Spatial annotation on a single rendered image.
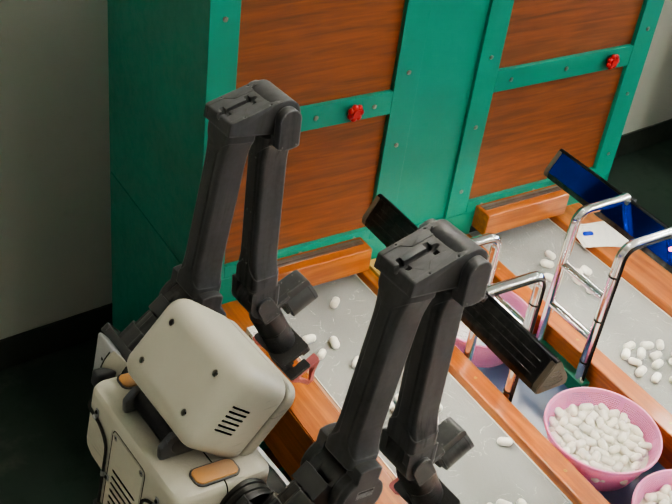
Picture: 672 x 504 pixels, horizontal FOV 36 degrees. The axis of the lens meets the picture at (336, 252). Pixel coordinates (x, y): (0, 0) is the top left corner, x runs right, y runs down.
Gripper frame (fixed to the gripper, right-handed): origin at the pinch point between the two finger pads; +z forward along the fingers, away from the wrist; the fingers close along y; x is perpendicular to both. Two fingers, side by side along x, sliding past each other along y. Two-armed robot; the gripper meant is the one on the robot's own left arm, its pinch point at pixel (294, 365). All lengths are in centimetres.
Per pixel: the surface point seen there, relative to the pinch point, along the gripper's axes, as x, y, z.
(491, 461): -22, -24, 40
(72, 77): -11, 130, 7
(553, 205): -94, 32, 66
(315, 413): 0.5, 4.6, 25.7
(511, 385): -39, -13, 42
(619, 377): -63, -22, 58
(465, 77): -81, 42, 11
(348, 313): -24, 31, 41
